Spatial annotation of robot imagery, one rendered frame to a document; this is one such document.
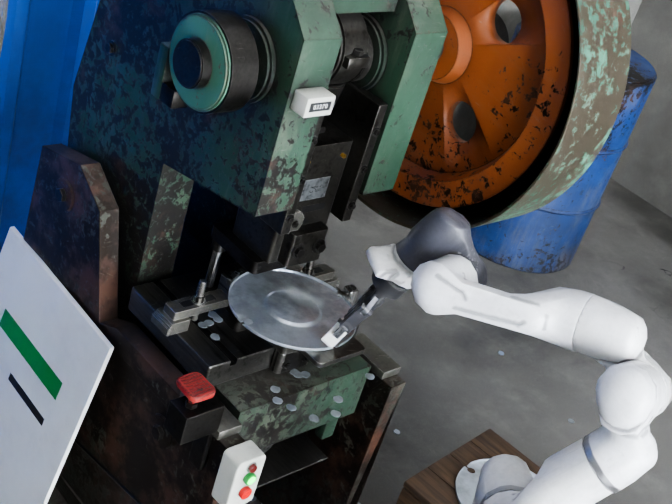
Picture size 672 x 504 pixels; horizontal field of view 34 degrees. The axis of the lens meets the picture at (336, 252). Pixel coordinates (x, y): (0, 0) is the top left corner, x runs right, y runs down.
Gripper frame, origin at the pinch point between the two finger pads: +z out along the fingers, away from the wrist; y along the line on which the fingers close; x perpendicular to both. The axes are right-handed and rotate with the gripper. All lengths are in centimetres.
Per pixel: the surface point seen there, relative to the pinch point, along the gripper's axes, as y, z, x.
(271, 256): 3.9, -1.0, 20.8
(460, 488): 27, 29, -53
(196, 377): -24.3, 13.1, 16.5
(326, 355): -3.2, 3.8, -1.4
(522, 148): 27, -47, -3
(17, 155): 74, 79, 95
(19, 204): 76, 95, 87
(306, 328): 2.7, 6.1, 4.9
